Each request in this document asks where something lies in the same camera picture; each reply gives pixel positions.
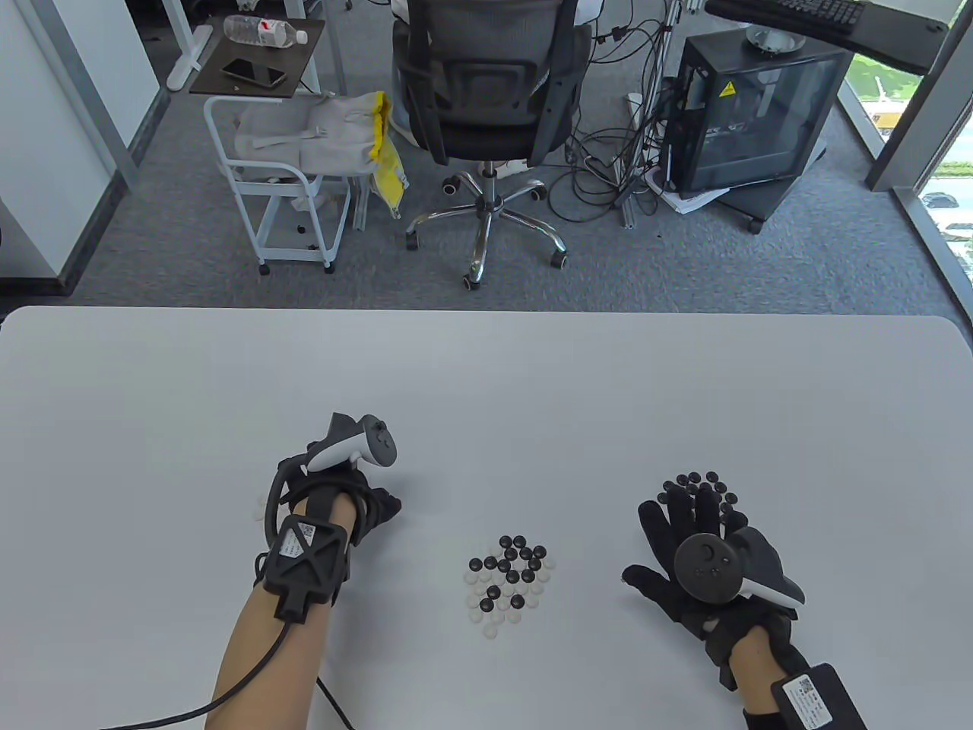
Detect person's right hand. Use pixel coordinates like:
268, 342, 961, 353
622, 482, 808, 693

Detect person's left hand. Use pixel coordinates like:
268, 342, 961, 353
289, 468, 403, 548

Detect cluster of black go stones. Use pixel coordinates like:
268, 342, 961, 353
660, 471, 740, 525

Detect pile of mixed go stones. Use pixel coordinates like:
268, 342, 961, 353
464, 536, 556, 640

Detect person's left forearm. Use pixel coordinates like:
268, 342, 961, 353
205, 490, 360, 730

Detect person's right forearm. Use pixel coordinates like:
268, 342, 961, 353
730, 627, 785, 730

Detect black and white right controller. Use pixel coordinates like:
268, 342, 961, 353
673, 526, 807, 610

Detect black and white controller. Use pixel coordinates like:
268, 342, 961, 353
261, 412, 399, 550
673, 526, 807, 610

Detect black and white left controller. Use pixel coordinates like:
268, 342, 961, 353
261, 412, 399, 550

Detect yellow plastic bag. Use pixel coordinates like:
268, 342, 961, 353
368, 91, 409, 220

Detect white rolling cart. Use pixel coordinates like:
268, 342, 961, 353
204, 95, 352, 276

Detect grey fabric bag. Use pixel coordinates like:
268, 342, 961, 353
234, 95, 381, 179

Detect white papers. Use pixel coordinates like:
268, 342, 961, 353
646, 167, 731, 214

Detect black wheeled platform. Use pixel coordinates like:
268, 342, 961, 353
718, 163, 826, 235

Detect black mesh office chair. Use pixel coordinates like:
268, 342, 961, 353
391, 0, 594, 294

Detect brown side table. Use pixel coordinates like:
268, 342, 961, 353
189, 17, 326, 98

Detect black smartphone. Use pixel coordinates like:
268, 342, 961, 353
220, 58, 288, 87

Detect white desk leg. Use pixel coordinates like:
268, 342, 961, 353
163, 0, 215, 94

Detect black computer case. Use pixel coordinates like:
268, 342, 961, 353
665, 32, 854, 200

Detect clear plastic water bottle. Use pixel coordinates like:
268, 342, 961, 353
223, 14, 309, 49

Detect grey window pillar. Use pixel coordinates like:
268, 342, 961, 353
865, 0, 973, 195

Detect round silver stand base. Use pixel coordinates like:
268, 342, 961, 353
745, 21, 807, 56

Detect black keyboard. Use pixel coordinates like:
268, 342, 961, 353
749, 0, 867, 37

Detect black patterned wrist camera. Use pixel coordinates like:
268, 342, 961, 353
254, 515, 353, 625

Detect black labelled wrist camera box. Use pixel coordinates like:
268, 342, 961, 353
770, 663, 870, 730

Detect black camera cable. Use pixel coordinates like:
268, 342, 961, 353
99, 620, 295, 730

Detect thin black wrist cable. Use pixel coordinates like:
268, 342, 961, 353
315, 677, 355, 730

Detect aluminium frame post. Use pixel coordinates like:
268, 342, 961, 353
622, 0, 681, 229

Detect tangle of black floor cables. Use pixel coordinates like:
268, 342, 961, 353
547, 0, 677, 225

